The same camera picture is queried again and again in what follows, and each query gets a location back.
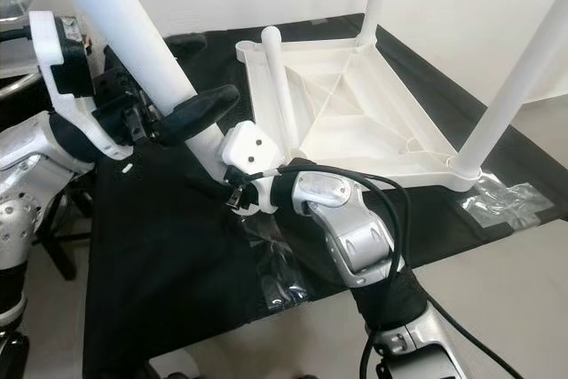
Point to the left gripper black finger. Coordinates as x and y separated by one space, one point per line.
200 113
185 43

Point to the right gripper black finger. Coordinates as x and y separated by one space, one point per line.
211 185

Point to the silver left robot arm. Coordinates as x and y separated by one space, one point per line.
27 193

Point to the white plastic children table top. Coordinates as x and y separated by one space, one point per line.
364 113

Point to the small white paper scrap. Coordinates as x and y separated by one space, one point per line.
127 168

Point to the large black bowl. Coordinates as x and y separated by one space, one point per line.
18 86

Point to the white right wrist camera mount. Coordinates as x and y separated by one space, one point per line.
253 148

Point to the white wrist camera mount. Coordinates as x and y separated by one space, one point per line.
253 148
53 51

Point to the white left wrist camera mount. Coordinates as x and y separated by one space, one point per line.
53 51

